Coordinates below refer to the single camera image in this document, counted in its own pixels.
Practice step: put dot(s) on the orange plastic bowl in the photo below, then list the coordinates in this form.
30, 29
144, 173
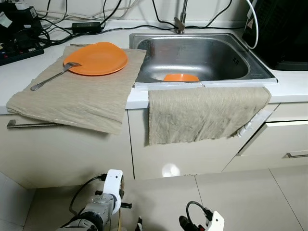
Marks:
180, 77

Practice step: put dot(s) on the silver metal fork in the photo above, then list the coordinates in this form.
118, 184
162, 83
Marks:
48, 82

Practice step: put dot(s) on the black kitchen appliance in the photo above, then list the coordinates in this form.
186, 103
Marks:
284, 33

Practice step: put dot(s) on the dark robot foot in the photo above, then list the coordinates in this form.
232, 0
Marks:
139, 225

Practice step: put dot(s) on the cream cabinet door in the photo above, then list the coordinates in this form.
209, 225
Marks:
62, 154
192, 161

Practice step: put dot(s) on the cream drawer front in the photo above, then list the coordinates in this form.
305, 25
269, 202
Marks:
291, 111
279, 139

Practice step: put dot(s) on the stainless steel sink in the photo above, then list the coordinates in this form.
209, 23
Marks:
202, 53

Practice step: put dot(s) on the black power adapter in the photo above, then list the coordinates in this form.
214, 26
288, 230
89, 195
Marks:
86, 27

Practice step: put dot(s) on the black power strip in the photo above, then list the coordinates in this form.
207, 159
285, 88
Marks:
21, 53

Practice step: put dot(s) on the metal faucet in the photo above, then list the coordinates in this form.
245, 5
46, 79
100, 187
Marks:
183, 9

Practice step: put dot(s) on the black charging device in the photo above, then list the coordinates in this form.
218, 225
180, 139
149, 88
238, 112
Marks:
19, 21

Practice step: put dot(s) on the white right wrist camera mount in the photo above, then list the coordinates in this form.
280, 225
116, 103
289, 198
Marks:
215, 222

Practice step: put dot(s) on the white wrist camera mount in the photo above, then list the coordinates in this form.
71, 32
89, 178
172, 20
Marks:
215, 222
113, 185

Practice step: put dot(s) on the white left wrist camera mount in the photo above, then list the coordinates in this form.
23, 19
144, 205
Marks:
113, 185

